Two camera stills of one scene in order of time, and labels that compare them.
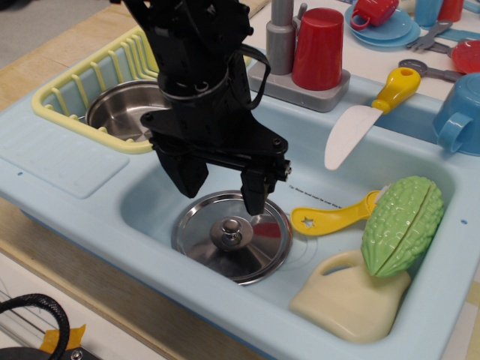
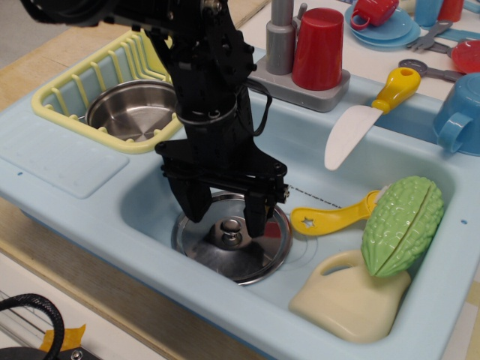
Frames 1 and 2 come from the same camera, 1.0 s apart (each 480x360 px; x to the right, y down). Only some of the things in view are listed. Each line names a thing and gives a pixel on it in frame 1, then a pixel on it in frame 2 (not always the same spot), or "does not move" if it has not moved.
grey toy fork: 427,41 does not move
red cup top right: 451,10 does not move
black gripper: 223,135 → 220,150
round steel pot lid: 215,237 does not move
